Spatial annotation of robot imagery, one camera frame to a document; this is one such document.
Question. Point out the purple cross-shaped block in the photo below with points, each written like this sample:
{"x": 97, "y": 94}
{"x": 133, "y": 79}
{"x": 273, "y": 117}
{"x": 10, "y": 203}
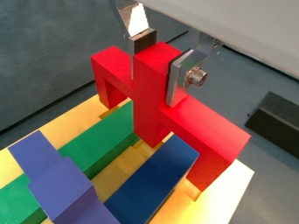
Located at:
{"x": 59, "y": 185}

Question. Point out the black metal bracket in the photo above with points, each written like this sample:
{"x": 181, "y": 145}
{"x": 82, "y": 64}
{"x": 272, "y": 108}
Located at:
{"x": 276, "y": 121}

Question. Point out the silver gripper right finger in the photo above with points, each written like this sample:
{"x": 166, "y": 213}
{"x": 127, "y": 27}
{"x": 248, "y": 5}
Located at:
{"x": 186, "y": 66}

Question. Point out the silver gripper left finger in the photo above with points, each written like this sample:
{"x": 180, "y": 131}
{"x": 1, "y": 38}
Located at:
{"x": 139, "y": 35}

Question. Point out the blue long block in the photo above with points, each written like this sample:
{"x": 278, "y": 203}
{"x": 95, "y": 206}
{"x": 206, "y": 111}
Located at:
{"x": 138, "y": 198}

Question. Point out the red cross-shaped block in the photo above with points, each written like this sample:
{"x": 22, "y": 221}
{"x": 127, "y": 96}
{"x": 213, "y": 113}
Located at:
{"x": 138, "y": 78}

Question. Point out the green long block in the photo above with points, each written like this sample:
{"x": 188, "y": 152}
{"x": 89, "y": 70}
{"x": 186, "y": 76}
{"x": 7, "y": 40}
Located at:
{"x": 90, "y": 134}

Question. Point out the yellow base board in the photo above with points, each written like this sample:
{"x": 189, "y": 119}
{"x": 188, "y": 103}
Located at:
{"x": 190, "y": 206}

